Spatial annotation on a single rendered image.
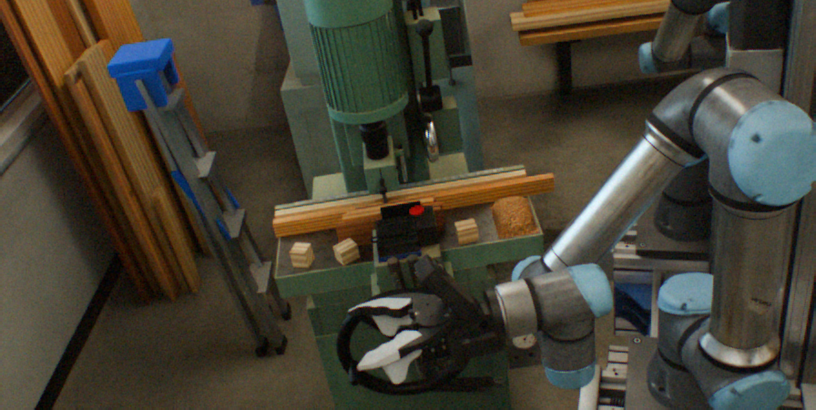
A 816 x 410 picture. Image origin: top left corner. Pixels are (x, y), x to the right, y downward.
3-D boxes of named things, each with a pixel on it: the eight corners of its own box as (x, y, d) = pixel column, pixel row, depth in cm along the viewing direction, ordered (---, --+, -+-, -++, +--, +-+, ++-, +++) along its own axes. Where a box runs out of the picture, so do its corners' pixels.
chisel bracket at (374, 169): (370, 200, 180) (363, 169, 175) (368, 169, 192) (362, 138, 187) (402, 195, 180) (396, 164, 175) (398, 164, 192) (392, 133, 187)
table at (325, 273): (277, 328, 170) (270, 307, 167) (284, 243, 196) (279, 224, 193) (555, 281, 169) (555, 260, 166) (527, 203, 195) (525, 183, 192)
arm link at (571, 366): (578, 336, 125) (576, 282, 119) (606, 387, 115) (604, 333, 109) (530, 347, 124) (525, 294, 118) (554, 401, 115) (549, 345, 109)
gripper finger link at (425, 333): (407, 363, 101) (457, 330, 105) (405, 353, 100) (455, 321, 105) (384, 350, 104) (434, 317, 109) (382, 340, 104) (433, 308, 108)
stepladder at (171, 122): (247, 362, 286) (99, 72, 224) (256, 315, 307) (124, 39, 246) (289, 352, 284) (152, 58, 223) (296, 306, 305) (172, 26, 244)
